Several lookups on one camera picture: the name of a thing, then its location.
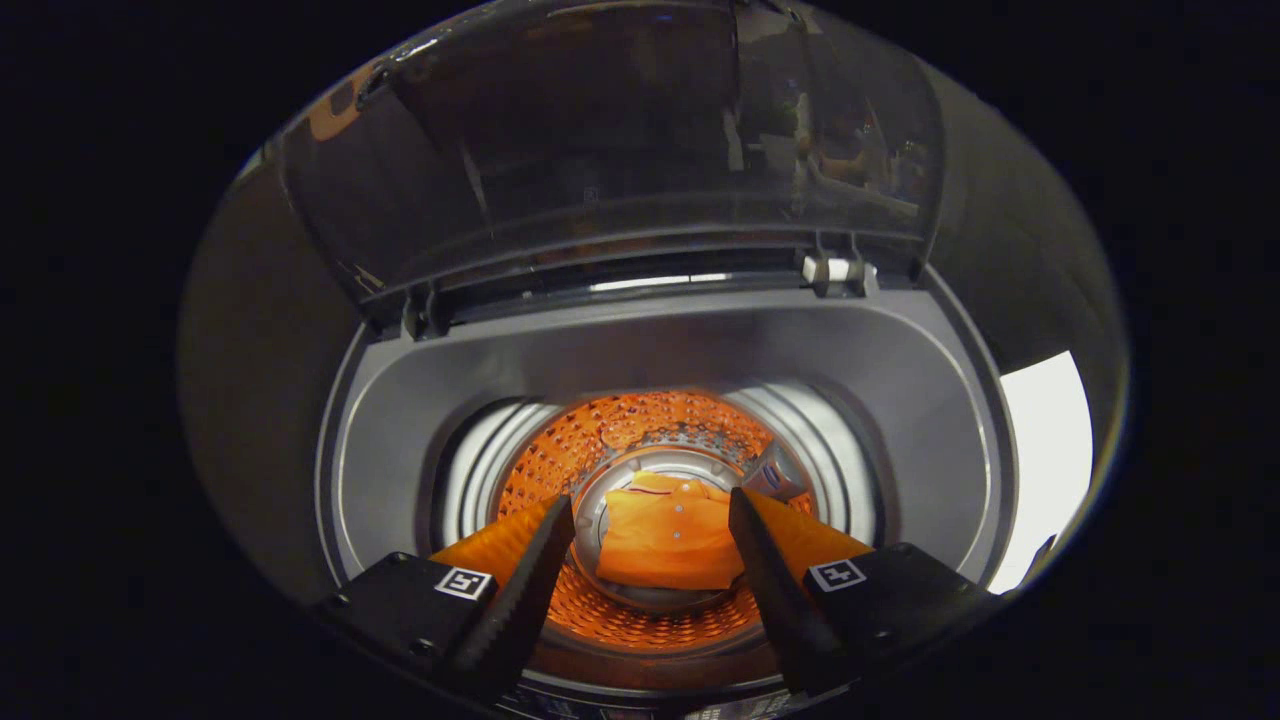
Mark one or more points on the grey washing machine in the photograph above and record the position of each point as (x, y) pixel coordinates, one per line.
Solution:
(640, 350)

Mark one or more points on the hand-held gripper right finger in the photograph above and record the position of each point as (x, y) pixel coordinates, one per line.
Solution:
(775, 600)

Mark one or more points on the yellow polo shirt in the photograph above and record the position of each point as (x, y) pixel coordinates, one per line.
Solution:
(665, 540)

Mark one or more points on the black backdrop cloth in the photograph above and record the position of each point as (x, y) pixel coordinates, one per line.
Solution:
(1020, 250)

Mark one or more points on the white side table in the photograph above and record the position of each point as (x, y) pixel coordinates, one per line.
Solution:
(1045, 450)

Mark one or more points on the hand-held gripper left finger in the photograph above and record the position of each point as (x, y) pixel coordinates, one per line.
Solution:
(520, 600)

